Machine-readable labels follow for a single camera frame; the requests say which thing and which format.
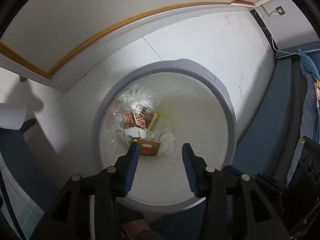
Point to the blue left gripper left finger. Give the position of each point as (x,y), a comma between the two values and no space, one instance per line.
(131,158)

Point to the teal plaid tablecloth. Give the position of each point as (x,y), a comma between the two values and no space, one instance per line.
(27,212)

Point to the long yellow clear wrapper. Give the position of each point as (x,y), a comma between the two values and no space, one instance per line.
(158,122)

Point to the left hand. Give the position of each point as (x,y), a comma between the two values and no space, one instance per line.
(133,228)

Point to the white trash bin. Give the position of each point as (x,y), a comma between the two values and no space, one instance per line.
(163,106)

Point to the white tissue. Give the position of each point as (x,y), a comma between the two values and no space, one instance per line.
(138,133)
(167,144)

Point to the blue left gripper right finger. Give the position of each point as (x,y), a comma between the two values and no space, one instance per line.
(190,165)

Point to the brown heart sachet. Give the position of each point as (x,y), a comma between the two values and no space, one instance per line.
(132,119)
(149,148)

